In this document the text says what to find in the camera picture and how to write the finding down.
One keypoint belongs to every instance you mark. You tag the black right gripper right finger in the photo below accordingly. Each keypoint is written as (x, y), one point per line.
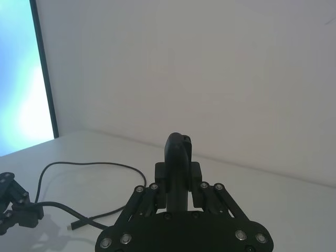
(223, 202)

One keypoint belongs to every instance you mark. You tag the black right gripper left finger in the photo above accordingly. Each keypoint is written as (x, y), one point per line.
(147, 203)

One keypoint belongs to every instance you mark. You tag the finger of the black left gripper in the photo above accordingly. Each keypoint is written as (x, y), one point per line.
(5, 221)
(22, 210)

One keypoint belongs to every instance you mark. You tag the white table cloth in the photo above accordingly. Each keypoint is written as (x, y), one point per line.
(262, 199)

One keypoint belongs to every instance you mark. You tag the bright screen with black frame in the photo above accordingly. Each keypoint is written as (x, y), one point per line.
(21, 73)

